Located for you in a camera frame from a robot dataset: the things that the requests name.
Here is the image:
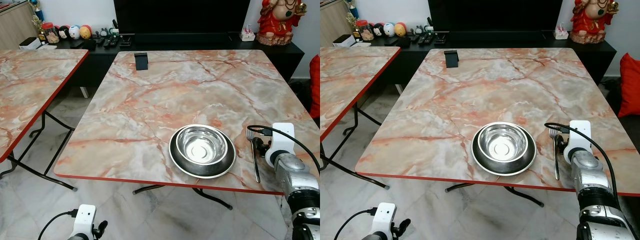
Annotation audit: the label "stainless steel bowl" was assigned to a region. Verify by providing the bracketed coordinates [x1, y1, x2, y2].
[478, 124, 530, 164]
[175, 126, 229, 166]

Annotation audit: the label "black plate with white rim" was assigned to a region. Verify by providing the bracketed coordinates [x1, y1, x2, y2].
[168, 124, 237, 179]
[471, 121, 538, 177]

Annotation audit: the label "black metal table legs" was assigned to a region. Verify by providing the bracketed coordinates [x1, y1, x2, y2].
[444, 182, 545, 208]
[0, 110, 79, 192]
[132, 184, 234, 211]
[320, 102, 391, 190]

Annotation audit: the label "red cushion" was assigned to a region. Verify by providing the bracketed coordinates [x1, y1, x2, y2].
[309, 54, 321, 120]
[618, 52, 640, 119]

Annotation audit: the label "black TV console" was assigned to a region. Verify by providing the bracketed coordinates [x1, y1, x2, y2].
[367, 31, 617, 96]
[52, 33, 305, 99]

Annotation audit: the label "red laughing Buddha statue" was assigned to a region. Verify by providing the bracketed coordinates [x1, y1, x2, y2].
[570, 0, 620, 45]
[257, 0, 308, 47]

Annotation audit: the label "small white box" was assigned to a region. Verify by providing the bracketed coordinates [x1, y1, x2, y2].
[19, 36, 43, 50]
[333, 34, 357, 48]

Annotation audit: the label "black flat screen television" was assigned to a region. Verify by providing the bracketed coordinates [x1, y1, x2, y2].
[113, 0, 251, 36]
[428, 0, 565, 34]

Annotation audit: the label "red lidded clear jar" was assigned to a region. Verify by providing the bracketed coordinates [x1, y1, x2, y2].
[356, 19, 375, 42]
[41, 22, 60, 45]

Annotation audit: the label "gold trophy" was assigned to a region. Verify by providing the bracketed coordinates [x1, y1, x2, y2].
[29, 0, 47, 32]
[346, 0, 362, 30]

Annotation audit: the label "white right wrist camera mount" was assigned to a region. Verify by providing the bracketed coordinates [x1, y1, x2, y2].
[264, 122, 296, 169]
[563, 120, 593, 164]

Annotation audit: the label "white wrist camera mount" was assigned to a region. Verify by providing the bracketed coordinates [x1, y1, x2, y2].
[72, 204, 97, 239]
[372, 202, 397, 239]
[264, 122, 296, 169]
[563, 120, 593, 164]

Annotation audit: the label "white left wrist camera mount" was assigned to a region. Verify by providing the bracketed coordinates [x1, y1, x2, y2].
[372, 202, 397, 239]
[72, 204, 97, 239]

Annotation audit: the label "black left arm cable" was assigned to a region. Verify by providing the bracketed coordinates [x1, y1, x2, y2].
[334, 208, 379, 240]
[37, 209, 79, 240]

